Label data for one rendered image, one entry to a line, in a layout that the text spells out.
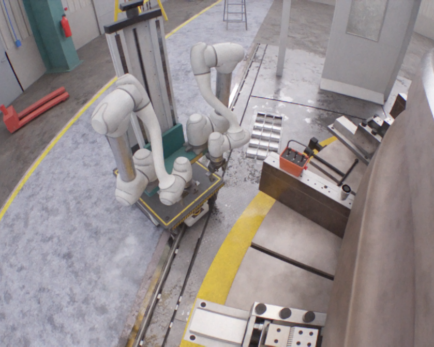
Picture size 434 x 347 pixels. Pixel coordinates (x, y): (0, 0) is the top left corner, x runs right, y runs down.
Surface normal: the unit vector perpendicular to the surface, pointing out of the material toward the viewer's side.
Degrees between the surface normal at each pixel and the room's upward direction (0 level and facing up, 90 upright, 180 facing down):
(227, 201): 0
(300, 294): 0
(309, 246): 0
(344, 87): 37
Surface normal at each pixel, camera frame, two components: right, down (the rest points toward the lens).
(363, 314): -0.43, -0.67
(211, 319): -0.03, -0.63
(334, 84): -0.19, -0.06
